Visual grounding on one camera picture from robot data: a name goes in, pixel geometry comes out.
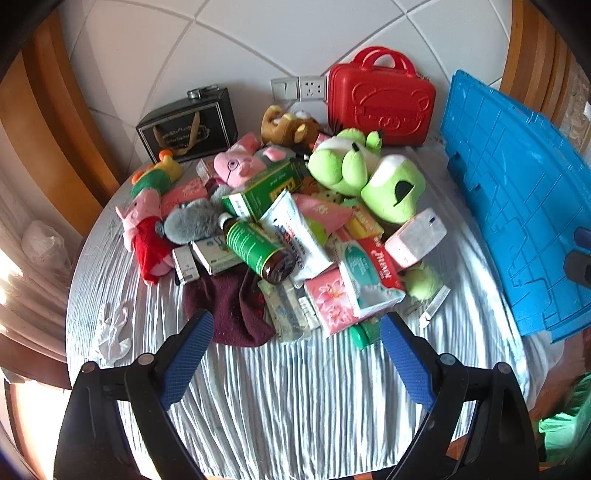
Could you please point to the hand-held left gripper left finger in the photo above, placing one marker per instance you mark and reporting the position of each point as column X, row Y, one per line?
column 187, row 355

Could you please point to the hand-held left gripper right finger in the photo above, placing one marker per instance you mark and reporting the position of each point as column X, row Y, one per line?
column 406, row 360

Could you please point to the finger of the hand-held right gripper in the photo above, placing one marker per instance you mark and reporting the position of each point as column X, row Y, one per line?
column 579, row 267

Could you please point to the green jar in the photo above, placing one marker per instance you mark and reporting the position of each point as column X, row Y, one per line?
column 364, row 334

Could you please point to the maroon cloth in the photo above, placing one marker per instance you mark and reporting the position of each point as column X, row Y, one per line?
column 226, row 309

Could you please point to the red box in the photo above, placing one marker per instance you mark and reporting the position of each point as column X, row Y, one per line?
column 383, row 263

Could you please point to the white blue medicine box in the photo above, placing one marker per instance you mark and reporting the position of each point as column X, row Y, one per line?
column 217, row 256

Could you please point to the blue plastic storage box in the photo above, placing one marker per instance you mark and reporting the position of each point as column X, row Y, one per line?
column 508, row 184

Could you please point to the brown bottle with green label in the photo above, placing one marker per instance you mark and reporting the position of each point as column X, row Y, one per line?
column 251, row 244

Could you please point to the white wet wipes pack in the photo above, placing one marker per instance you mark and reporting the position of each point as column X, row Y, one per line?
column 300, row 240

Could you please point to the crumpled white plastic wrapper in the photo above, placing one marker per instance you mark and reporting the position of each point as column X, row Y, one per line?
column 111, row 341

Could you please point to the small white box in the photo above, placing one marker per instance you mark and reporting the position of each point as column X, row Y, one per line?
column 184, row 267

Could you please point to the green white tissue pack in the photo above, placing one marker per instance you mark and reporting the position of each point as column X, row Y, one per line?
column 364, row 277

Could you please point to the pink floral tissue pack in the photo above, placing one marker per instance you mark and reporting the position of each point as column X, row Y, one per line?
column 330, row 300

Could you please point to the grey striped tablecloth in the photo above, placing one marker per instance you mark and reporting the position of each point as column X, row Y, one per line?
column 277, row 406

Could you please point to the clear plastic packet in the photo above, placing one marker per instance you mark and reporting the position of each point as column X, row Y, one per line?
column 286, row 309

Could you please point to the pig plush in red dress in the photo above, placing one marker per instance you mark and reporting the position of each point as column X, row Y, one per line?
column 147, row 240

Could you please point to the grey furry plush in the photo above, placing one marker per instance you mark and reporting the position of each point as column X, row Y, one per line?
column 191, row 221

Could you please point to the green cloth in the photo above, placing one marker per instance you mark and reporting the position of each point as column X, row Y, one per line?
column 568, row 424

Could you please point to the pink paper packet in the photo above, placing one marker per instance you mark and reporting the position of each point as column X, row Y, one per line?
column 323, row 212

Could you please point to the green medicine box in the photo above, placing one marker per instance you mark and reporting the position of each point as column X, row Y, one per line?
column 263, row 194

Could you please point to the green caterpillar plush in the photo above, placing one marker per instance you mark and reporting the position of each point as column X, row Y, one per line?
column 152, row 180

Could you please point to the clear plastic bag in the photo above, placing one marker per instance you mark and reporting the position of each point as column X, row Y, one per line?
column 44, row 247

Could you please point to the pink pig plush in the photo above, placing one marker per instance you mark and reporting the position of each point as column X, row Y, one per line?
column 235, row 166

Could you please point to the large green frog plush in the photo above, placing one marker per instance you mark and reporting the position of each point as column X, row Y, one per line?
column 341, row 166

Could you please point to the black gift bag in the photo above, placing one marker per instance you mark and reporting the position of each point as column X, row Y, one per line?
column 184, row 124

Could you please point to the brown teddy bear plush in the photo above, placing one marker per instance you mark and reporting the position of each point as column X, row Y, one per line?
column 286, row 127

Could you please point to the red toy suitcase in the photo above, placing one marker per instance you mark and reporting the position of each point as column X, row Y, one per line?
column 383, row 101

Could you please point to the wooden door frame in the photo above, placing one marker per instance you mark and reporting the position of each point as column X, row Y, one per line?
column 51, row 115
column 531, row 46

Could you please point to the white wall switch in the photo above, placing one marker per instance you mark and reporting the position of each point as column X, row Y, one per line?
column 284, row 89

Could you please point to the white wall socket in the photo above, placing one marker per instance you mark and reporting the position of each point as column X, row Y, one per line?
column 313, row 87

